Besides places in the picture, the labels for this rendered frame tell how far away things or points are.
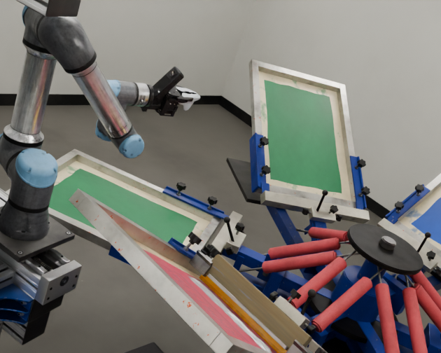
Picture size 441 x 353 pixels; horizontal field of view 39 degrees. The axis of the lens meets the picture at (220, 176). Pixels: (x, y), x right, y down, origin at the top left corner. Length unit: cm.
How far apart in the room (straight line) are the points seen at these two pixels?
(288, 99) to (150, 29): 315
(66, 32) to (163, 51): 490
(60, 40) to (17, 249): 60
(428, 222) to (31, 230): 208
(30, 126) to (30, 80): 14
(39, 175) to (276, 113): 175
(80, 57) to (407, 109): 471
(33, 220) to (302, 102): 193
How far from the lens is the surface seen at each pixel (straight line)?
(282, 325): 189
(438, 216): 335
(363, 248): 243
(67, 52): 169
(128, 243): 146
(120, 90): 196
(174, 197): 292
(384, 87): 623
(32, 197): 184
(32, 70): 183
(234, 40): 721
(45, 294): 188
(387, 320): 236
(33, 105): 187
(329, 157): 332
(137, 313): 378
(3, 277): 191
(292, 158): 318
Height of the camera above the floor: 234
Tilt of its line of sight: 24 degrees down
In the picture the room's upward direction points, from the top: 21 degrees clockwise
